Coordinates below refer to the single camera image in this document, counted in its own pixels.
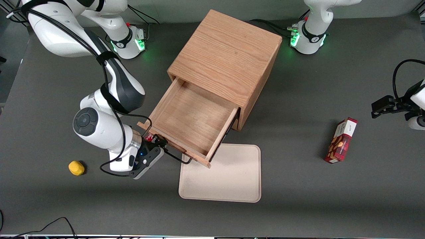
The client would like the wooden drawer cabinet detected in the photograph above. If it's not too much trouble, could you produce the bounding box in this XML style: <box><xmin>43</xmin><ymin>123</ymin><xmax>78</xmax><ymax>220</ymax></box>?
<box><xmin>167</xmin><ymin>9</ymin><xmax>283</xmax><ymax>131</ymax></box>

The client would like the yellow soft toy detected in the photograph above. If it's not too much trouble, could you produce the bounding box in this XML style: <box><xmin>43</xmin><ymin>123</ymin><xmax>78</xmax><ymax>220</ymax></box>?
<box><xmin>68</xmin><ymin>161</ymin><xmax>85</xmax><ymax>176</ymax></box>

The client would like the black looped cable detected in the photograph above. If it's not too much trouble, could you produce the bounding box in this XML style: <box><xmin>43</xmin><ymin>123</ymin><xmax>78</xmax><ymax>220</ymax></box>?
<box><xmin>392</xmin><ymin>59</ymin><xmax>425</xmax><ymax>100</ymax></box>

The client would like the wooden drawer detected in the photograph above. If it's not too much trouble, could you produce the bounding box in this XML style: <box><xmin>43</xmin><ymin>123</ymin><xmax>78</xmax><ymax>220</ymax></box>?
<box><xmin>137</xmin><ymin>77</ymin><xmax>240</xmax><ymax>168</ymax></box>

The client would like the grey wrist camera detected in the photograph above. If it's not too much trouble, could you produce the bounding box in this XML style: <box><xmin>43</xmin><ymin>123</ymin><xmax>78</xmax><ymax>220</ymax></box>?
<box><xmin>408</xmin><ymin>115</ymin><xmax>425</xmax><ymax>130</ymax></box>
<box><xmin>129</xmin><ymin>148</ymin><xmax>165</xmax><ymax>180</ymax></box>

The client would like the red plaid snack box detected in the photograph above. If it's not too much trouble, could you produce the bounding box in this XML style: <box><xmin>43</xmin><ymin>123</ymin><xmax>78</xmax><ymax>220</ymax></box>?
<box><xmin>324</xmin><ymin>117</ymin><xmax>358</xmax><ymax>164</ymax></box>

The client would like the black table edge cable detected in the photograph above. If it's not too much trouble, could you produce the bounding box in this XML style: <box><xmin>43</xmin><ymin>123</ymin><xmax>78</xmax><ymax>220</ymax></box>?
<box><xmin>0</xmin><ymin>209</ymin><xmax>78</xmax><ymax>239</ymax></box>

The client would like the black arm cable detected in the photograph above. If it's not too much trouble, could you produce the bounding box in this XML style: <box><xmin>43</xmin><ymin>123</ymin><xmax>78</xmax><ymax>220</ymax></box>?
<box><xmin>7</xmin><ymin>6</ymin><xmax>153</xmax><ymax>177</ymax></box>

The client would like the black base cable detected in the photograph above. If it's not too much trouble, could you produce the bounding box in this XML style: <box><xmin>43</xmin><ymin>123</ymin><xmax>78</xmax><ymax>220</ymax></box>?
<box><xmin>127</xmin><ymin>5</ymin><xmax>160</xmax><ymax>41</ymax></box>
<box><xmin>249</xmin><ymin>18</ymin><xmax>299</xmax><ymax>36</ymax></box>

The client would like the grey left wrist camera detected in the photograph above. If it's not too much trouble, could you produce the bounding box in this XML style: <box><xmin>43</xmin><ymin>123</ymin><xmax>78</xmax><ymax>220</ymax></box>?
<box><xmin>408</xmin><ymin>115</ymin><xmax>425</xmax><ymax>130</ymax></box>

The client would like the short black camera cable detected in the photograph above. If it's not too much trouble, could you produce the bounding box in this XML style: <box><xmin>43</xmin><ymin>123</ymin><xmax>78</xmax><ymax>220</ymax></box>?
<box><xmin>164</xmin><ymin>149</ymin><xmax>193</xmax><ymax>165</ymax></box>

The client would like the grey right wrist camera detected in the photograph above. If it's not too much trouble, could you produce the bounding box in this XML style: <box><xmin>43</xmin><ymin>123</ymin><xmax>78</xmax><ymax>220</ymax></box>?
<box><xmin>129</xmin><ymin>148</ymin><xmax>165</xmax><ymax>180</ymax></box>

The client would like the beige plastic tray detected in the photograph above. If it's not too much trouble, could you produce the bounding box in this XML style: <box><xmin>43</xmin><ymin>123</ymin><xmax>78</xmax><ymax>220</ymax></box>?
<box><xmin>178</xmin><ymin>143</ymin><xmax>262</xmax><ymax>203</ymax></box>

